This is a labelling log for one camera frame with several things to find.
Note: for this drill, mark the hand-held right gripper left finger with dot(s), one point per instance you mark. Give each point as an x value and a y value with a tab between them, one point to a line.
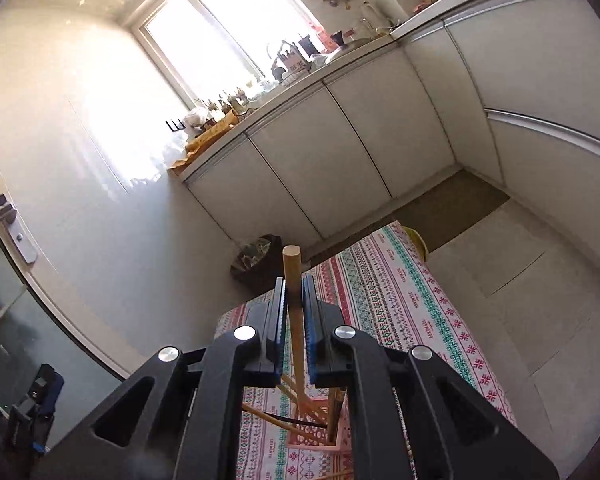
280	310

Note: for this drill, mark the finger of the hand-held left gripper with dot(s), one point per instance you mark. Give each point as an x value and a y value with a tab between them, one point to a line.
56	390

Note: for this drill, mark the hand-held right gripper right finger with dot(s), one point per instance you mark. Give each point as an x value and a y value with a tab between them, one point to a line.
310	310

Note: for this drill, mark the thick wooden utensil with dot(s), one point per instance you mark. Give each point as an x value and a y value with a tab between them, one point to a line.
292	270

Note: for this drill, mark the thin wooden utensil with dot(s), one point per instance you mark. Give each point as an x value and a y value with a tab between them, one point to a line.
305	402

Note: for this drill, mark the black utensil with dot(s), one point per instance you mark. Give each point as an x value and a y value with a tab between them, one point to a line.
300	421

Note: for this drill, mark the pink plastic basket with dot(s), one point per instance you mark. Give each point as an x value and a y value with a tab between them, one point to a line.
312	444

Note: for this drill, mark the dark trash bin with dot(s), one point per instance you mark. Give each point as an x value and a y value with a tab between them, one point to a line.
252	270

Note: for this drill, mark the frosted glass door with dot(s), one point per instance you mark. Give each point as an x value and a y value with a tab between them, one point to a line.
10	320

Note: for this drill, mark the patterned tablecloth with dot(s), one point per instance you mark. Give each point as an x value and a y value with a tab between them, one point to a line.
405	310

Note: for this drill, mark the yellow stool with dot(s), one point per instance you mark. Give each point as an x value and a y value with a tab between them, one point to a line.
416	242

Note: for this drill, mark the brown floor mat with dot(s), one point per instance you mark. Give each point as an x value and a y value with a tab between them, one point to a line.
450	210

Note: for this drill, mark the white kitchen cabinets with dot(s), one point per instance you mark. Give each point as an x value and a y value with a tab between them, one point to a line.
380	135

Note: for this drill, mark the white plastic bag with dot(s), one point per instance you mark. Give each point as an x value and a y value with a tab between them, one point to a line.
196	116

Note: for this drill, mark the row of small bottles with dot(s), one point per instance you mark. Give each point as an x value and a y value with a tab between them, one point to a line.
227	100

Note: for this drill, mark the chrome faucet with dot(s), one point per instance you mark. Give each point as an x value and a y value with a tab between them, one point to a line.
272	52

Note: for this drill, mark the black cup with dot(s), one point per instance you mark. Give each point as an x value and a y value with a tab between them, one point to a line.
338	39

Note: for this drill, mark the kitchen window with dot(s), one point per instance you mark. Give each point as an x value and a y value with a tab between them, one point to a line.
205	35

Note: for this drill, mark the glass kettle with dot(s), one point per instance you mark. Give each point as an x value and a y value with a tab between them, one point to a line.
370	15

